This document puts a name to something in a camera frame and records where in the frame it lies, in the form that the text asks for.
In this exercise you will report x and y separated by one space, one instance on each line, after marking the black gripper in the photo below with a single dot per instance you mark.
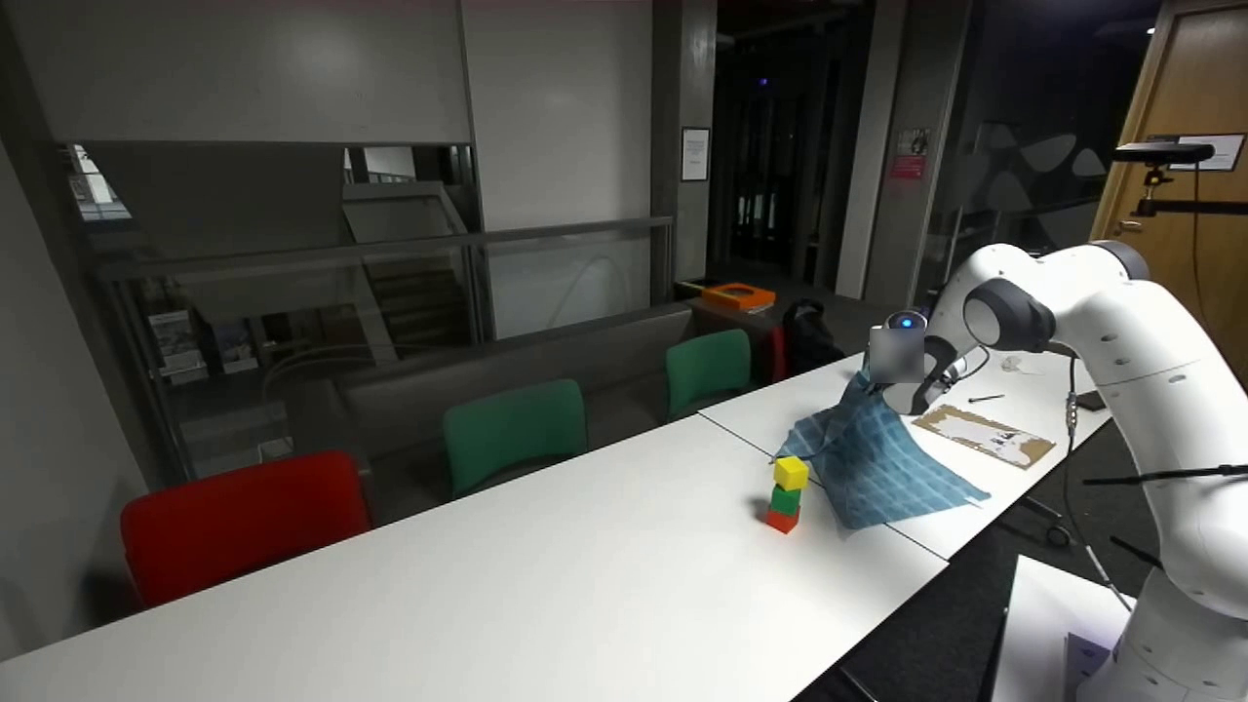
924 377

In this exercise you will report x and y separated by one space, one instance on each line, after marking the blue striped towel cloth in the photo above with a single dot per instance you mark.
882 468

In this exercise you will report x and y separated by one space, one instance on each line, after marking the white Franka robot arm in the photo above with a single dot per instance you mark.
1146 363

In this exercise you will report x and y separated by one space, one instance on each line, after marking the small black pen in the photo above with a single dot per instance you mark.
986 395

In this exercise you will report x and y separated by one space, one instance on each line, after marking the yellow block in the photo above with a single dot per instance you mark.
789 473

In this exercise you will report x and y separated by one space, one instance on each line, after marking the green block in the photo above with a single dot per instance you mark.
785 501

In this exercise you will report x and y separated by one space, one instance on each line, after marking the red block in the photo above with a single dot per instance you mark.
783 520

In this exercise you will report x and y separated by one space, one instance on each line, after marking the orange box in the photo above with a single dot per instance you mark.
738 296

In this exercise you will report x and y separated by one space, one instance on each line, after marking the green chair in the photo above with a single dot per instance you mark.
708 369
512 430

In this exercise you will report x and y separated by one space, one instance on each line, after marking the small black table object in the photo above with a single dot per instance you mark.
1089 400

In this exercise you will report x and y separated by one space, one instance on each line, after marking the black thin stand rod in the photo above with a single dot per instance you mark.
1172 478

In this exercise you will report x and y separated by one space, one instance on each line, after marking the wooden door with white label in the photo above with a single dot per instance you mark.
1210 78

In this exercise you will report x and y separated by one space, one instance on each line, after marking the glass interior window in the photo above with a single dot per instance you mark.
327 259

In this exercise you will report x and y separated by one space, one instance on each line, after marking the red chair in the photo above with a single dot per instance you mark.
241 520

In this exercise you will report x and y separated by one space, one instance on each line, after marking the red wall sign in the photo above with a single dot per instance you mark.
911 156

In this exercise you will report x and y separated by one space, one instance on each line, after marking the white paper wall notice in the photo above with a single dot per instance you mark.
695 152

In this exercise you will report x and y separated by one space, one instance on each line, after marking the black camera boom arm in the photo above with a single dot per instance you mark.
1190 203

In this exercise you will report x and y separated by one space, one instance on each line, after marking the black camera on boom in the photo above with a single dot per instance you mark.
1164 152

